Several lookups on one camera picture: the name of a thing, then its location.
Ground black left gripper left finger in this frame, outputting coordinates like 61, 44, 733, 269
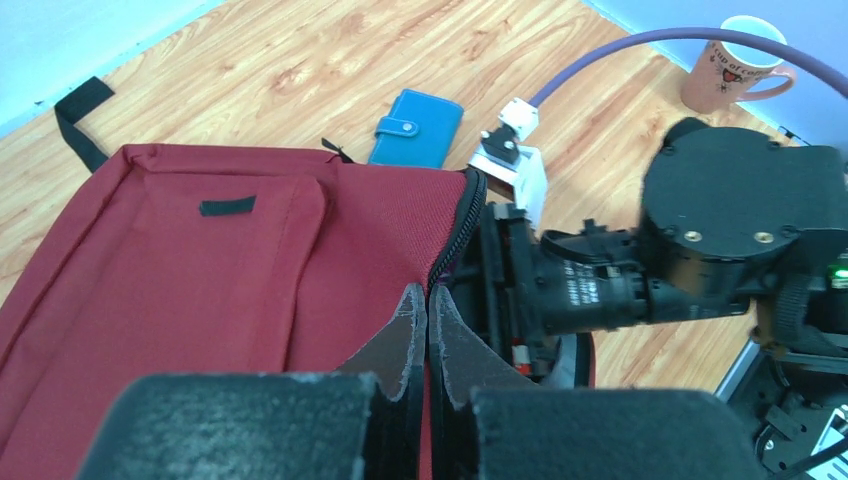
78, 284, 427, 479

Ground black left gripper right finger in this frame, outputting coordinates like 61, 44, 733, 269
429, 286, 762, 479

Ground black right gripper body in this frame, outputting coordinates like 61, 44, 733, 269
450, 203, 651, 381

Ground red backpack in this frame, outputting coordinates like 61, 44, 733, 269
1, 79, 486, 479

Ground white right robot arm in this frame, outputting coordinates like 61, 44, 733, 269
447, 118, 847, 381

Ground blue snap wallet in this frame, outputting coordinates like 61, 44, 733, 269
368, 89, 464, 169

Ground orange white mug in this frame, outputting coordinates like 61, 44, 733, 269
680, 40, 797, 114

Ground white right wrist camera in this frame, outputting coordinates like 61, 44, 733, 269
468, 97, 548, 229

